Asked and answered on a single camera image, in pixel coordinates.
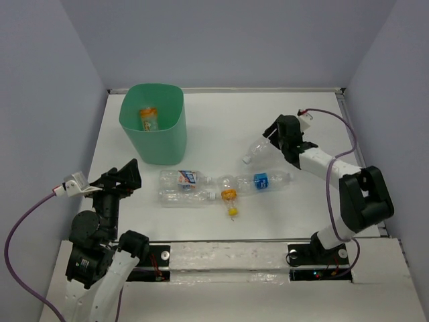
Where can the green plastic bin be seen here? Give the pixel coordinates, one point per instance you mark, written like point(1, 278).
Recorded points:
point(167, 145)

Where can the white foam strip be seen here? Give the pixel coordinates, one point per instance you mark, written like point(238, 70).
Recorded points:
point(228, 262)

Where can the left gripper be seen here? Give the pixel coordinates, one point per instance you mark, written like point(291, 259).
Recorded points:
point(129, 175)

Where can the clear bottle yellow cap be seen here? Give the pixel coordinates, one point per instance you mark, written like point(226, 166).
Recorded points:
point(228, 189)

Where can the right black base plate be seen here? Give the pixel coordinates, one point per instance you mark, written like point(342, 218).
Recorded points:
point(306, 267)

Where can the clear bottle orange-blue label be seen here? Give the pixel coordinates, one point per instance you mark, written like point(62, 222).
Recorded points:
point(183, 180)

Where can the clear bottle white cap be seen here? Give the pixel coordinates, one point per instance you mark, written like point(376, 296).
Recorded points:
point(259, 151)

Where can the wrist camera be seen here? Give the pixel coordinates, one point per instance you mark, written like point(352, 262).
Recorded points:
point(305, 119)
point(75, 184)

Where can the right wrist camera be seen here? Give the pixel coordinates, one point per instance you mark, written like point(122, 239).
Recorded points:
point(305, 119)

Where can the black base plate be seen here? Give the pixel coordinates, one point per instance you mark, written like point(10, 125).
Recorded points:
point(306, 267)
point(155, 267)

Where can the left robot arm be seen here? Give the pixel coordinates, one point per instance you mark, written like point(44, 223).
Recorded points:
point(101, 260)

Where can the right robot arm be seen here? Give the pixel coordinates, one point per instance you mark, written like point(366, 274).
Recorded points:
point(357, 198)

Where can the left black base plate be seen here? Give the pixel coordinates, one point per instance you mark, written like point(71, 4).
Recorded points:
point(155, 267)

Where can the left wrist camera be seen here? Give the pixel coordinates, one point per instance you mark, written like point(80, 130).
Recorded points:
point(75, 184)

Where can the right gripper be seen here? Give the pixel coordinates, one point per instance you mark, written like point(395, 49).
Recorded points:
point(273, 137)

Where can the orange capped drink bottle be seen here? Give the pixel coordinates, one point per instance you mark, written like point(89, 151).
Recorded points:
point(149, 119)

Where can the clear bottle blue label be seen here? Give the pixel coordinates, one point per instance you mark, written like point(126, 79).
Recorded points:
point(272, 180)

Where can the clear crushed bottle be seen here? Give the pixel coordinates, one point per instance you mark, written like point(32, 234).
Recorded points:
point(186, 199)

